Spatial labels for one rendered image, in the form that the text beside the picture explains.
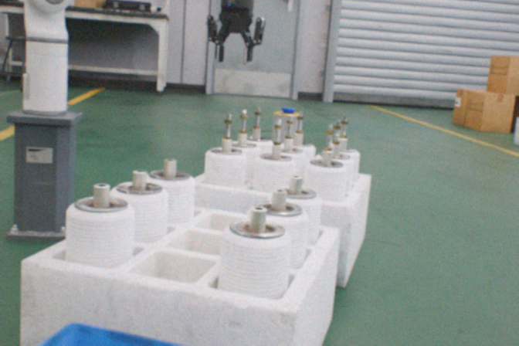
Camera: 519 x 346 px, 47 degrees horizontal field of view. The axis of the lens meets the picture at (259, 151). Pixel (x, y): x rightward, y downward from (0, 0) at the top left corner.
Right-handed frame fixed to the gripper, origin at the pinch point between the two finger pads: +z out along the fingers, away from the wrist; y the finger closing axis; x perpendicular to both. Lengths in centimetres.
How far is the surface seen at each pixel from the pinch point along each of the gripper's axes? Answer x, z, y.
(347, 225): -2.9, 33.2, 31.3
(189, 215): -31.5, 28.5, 9.6
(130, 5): 342, -35, -290
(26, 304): -63, 35, 3
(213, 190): -7.6, 29.7, 1.2
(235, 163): -2.7, 23.8, 3.9
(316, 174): -1.0, 23.7, 22.7
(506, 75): 380, 2, 42
